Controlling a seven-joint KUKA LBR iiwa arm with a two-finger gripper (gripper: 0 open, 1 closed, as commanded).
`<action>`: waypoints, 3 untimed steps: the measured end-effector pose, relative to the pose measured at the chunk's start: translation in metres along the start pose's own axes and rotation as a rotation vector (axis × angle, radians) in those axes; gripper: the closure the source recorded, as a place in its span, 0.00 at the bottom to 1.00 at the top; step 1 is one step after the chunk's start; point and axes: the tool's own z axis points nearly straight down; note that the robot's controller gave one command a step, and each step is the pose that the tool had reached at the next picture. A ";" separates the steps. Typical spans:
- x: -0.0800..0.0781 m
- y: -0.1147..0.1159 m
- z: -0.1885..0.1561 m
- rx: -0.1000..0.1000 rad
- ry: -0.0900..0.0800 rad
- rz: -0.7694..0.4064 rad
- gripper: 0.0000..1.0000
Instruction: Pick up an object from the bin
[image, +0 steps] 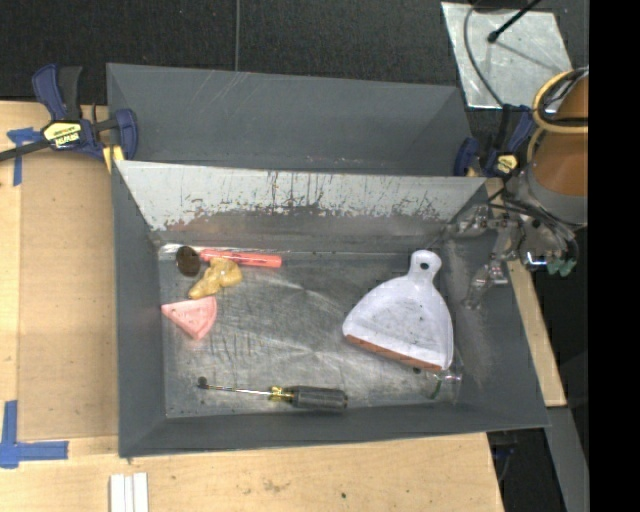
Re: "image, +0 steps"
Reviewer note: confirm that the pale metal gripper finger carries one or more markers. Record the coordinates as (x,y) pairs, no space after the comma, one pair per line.
(487,282)
(472,222)

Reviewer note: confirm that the white dustpan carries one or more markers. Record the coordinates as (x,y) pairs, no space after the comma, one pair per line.
(405,320)

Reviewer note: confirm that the clear glass piece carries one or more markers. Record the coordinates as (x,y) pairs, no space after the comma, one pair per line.
(447,385)

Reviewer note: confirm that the grey metal bin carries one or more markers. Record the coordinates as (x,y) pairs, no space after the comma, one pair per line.
(300,120)

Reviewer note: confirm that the salmon pink stick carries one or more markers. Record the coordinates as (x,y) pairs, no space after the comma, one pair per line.
(245,258)

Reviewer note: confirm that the yellow toy figure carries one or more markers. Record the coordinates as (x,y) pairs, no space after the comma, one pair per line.
(220,277)

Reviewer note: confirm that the dark brown round lump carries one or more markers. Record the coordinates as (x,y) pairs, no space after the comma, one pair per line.
(188,261)

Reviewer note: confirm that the pink wedge block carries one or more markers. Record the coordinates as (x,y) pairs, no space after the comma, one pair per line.
(192,316)

